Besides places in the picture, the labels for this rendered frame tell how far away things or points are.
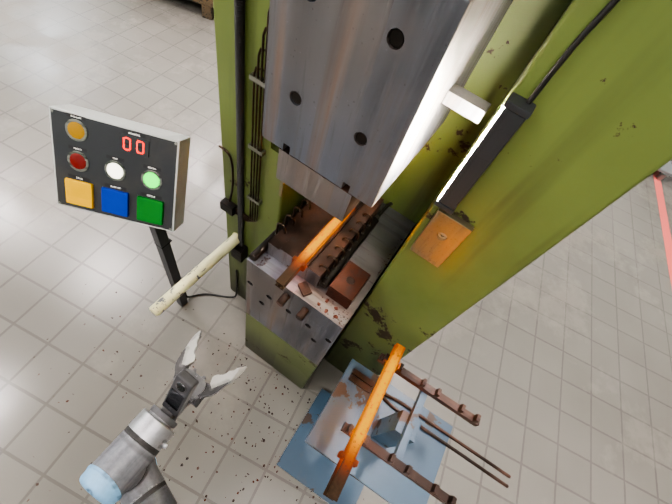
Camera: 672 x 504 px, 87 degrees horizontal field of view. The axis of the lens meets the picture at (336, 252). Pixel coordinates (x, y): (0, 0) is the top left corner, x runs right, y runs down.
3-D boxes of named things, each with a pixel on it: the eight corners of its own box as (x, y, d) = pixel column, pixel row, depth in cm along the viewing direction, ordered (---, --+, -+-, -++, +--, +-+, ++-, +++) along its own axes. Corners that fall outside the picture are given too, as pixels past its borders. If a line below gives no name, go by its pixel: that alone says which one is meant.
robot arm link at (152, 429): (123, 422, 74) (157, 451, 73) (143, 402, 77) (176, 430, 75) (134, 427, 81) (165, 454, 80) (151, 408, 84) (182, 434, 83)
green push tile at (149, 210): (161, 226, 106) (162, 202, 102) (136, 219, 105) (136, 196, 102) (164, 223, 107) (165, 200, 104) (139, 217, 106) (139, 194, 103)
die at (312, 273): (315, 287, 113) (320, 275, 106) (267, 252, 116) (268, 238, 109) (377, 212, 136) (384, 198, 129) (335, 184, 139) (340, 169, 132)
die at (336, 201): (341, 222, 84) (352, 196, 76) (275, 177, 87) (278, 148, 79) (414, 140, 107) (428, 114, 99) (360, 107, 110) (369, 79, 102)
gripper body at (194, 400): (191, 370, 91) (153, 411, 84) (187, 361, 84) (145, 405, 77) (214, 388, 90) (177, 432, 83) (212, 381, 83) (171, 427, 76)
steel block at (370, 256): (317, 366, 144) (343, 328, 108) (245, 312, 150) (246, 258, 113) (381, 274, 175) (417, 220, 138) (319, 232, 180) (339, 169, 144)
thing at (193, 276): (159, 319, 128) (157, 314, 124) (149, 311, 129) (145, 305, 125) (242, 244, 152) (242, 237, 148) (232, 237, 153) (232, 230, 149)
